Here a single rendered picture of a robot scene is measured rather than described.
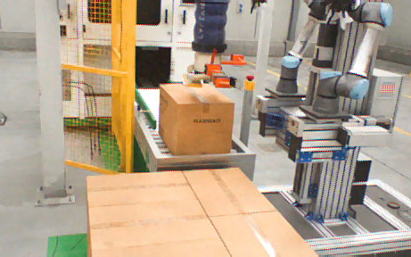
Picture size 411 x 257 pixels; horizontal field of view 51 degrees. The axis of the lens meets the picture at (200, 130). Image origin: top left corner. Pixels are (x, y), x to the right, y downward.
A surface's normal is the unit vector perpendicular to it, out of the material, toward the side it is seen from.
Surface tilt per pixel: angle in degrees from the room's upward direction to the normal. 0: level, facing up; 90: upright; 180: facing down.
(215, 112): 90
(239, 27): 90
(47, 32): 90
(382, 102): 90
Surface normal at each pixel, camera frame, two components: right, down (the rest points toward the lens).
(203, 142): 0.29, 0.32
